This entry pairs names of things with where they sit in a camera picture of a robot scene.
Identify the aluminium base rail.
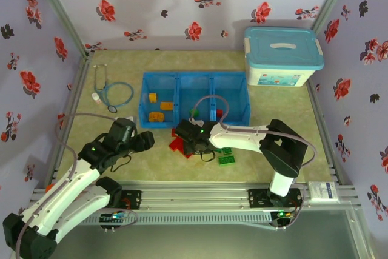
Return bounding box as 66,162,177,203
28,180,361,211

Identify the blue stethoscope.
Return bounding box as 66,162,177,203
93,63,135,113

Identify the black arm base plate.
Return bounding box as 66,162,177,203
118,190,142,210
247,188,304,210

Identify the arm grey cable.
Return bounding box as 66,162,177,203
189,95,318,230
16,112,139,255

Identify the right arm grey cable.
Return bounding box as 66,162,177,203
189,95,318,230

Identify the white storage box blue lid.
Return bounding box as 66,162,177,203
244,26,325,87

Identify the left arm grey cable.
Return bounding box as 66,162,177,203
16,112,139,255

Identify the small circuit board green light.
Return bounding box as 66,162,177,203
99,210,128,232
270,209,295,230

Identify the grey metal panel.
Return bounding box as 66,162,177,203
8,207,375,259

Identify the slotted grey cable duct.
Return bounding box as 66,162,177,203
78,212,272,226

